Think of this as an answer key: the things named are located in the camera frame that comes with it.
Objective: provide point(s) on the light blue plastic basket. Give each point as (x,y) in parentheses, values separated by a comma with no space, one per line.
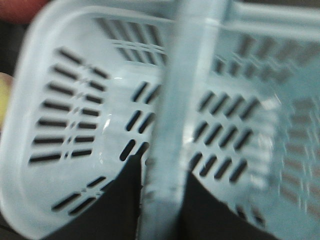
(226,90)

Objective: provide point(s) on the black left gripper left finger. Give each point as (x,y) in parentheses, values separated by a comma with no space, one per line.
(114,216)

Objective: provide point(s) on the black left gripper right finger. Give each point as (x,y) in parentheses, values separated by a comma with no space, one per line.
(203,217)

